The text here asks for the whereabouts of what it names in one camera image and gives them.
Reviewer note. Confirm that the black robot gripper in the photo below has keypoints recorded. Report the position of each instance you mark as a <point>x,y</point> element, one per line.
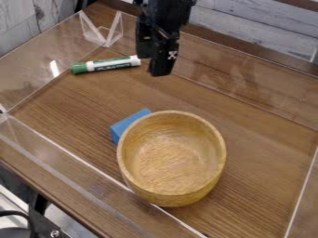
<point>165,17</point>

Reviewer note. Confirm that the green and white marker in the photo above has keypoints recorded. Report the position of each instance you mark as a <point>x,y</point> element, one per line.
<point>104,64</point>

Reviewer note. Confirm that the blue rectangular block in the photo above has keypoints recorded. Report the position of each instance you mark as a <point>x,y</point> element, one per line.
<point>119,127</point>

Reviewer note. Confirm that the brown wooden bowl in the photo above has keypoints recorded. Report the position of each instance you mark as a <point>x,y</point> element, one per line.
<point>171,157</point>

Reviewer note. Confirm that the black metal table frame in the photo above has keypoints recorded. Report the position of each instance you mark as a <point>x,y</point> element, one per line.
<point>46,229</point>

